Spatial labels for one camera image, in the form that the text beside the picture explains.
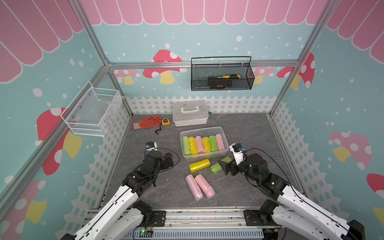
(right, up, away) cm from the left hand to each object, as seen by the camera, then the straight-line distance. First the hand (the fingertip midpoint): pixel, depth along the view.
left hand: (164, 158), depth 79 cm
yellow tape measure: (-7, +21, +34) cm, 41 cm away
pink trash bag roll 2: (+33, +7, +20) cm, 39 cm away
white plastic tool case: (+13, +27, +27) cm, 41 cm away
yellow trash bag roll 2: (+24, +6, +18) cm, 30 cm away
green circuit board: (-8, -36, -6) cm, 37 cm away
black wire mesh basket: (+19, +51, +15) cm, 57 cm away
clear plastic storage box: (+25, +13, +31) cm, 42 cm away
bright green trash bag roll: (+28, +6, +19) cm, 34 cm away
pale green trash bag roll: (+10, +5, +18) cm, 21 cm away
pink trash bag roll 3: (+16, -16, +2) cm, 23 cm away
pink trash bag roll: (+19, +5, +18) cm, 27 cm away
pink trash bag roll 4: (+23, -17, 0) cm, 28 cm away
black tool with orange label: (+30, +43, +10) cm, 53 cm away
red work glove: (-21, +20, +37) cm, 47 cm away
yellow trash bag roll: (+15, +4, +18) cm, 24 cm away
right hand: (+32, +2, -4) cm, 32 cm away
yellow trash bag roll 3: (+19, -6, +10) cm, 22 cm away
